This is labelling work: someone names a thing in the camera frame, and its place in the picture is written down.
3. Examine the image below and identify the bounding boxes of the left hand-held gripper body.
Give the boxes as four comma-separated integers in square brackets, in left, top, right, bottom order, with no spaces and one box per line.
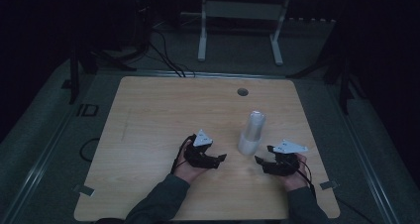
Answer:
[183,129,219,169]

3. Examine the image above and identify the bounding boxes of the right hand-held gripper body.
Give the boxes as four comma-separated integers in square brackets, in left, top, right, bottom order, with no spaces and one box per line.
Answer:
[263,139,309,177]

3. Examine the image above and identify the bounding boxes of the black floor cables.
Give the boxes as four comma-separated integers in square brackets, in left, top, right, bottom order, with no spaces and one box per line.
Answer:
[98,29,196,78]

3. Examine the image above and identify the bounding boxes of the grey tape strip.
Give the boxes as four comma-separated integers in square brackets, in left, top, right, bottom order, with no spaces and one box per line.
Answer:
[319,179,340,191]
[73,183,96,197]

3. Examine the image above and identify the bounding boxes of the black cable loop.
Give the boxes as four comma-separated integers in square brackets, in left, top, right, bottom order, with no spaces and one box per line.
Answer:
[79,137,101,163]

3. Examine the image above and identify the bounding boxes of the right hand-held gripper cable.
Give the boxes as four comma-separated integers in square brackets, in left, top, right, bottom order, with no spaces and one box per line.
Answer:
[287,157,374,224]

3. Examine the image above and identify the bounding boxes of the dark computer tower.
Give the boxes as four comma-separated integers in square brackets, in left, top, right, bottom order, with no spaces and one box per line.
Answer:
[131,0,154,52]

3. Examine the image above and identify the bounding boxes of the white metal stand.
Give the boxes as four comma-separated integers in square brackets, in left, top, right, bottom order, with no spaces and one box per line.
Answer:
[196,0,294,66]

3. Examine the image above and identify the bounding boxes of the person's left hand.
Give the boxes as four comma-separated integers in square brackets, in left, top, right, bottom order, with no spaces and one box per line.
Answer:
[173,140,208,185]

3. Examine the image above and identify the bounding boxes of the person's right hand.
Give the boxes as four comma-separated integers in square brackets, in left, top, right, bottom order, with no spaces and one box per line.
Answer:
[280,153,310,192]

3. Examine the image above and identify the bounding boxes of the clear plastic bottle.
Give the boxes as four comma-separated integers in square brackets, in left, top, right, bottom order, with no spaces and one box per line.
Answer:
[237,110,267,157]

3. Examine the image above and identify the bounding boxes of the black metal stand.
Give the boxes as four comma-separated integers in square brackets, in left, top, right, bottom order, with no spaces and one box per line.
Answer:
[60,45,137,105]
[286,22,368,116]

